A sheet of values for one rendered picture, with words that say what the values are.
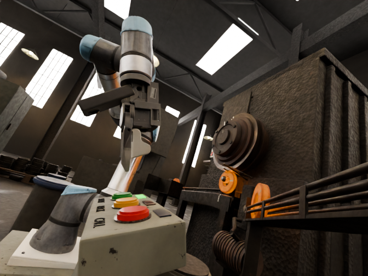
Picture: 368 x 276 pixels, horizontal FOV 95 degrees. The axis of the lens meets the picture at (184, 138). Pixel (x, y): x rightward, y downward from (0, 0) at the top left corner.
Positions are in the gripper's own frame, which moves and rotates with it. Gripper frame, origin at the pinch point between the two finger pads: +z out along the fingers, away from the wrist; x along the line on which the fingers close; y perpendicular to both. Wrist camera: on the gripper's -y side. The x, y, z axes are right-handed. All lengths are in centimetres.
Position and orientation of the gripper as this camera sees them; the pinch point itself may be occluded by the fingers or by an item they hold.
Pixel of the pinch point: (123, 165)
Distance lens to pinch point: 39.0
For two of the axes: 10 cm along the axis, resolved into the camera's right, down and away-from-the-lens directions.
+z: 0.2, 9.9, -1.7
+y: 9.0, 0.5, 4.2
